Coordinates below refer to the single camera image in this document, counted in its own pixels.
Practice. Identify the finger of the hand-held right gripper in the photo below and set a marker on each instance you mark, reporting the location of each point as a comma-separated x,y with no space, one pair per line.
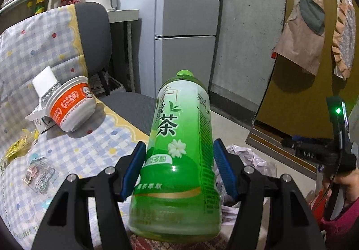
291,142

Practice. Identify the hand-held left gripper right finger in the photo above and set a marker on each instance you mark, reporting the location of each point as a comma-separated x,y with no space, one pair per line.
224,171

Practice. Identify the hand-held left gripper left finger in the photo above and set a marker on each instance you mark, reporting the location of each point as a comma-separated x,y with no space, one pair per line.
134,171

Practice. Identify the green tea bottle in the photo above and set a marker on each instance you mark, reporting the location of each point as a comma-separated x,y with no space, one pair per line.
179,154

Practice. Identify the person's right hand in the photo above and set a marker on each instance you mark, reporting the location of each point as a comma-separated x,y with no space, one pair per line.
347,185

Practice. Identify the brown door mat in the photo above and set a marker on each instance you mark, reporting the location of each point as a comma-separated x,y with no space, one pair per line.
269,140

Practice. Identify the brown wooden door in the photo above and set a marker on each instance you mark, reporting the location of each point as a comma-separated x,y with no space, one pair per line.
283,93

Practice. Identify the red patterned cloth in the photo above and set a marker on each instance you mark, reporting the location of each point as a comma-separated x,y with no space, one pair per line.
168,244

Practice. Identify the orange white instant noodle cup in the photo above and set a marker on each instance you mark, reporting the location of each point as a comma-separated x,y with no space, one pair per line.
70,109

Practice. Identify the clear plastic packet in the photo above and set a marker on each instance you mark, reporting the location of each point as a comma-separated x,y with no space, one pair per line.
39,174

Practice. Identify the pink grey hanging apron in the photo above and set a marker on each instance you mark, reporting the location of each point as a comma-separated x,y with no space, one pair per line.
303,36

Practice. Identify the orange trimmed hanging apron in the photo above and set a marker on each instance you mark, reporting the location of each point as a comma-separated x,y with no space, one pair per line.
343,39

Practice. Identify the yellow snack wrapper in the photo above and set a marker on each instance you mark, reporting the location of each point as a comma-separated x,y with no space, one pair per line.
16,149

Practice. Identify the grey office chair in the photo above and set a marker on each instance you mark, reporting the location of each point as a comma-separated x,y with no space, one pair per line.
95,36

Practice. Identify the white side table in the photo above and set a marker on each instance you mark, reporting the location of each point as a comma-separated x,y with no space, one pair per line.
123,15

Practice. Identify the blue checkered dotted cloth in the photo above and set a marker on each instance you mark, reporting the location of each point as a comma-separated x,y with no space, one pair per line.
42,42

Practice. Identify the grey refrigerator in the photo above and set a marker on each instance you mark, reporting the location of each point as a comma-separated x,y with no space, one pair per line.
185,14

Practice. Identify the white jug red cap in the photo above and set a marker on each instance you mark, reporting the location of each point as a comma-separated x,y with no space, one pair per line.
54,1

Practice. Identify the yellow lid jar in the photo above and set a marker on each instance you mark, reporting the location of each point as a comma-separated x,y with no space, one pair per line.
40,6

